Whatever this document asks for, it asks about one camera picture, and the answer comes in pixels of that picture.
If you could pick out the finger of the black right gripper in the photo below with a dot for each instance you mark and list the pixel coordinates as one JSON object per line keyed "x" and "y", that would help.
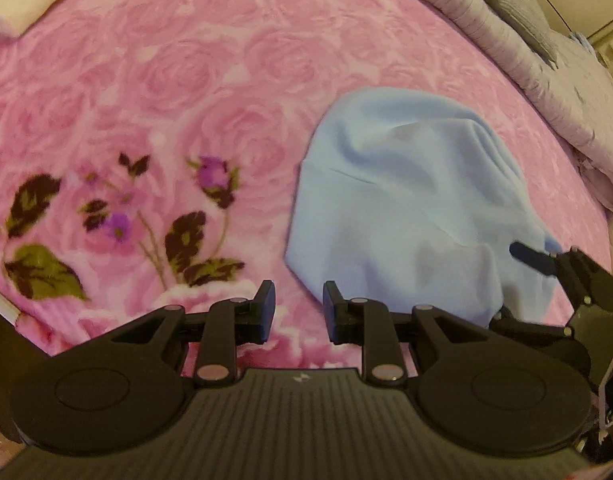
{"x": 539, "y": 261}

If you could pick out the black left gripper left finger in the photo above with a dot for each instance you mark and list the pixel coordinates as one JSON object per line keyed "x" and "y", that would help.
{"x": 168, "y": 332}

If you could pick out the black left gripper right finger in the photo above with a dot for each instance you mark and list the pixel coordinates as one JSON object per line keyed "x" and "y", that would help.
{"x": 428, "y": 331}

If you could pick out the light blue sweatshirt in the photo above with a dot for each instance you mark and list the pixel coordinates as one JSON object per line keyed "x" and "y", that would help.
{"x": 410, "y": 198}

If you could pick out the striped lilac duvet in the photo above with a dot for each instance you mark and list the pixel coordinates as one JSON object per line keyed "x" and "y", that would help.
{"x": 575, "y": 96}

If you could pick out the pink rose blanket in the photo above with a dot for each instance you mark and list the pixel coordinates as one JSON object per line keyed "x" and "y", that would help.
{"x": 149, "y": 152}

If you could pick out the grey textured pillow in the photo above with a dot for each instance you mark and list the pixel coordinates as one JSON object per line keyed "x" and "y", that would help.
{"x": 527, "y": 19}

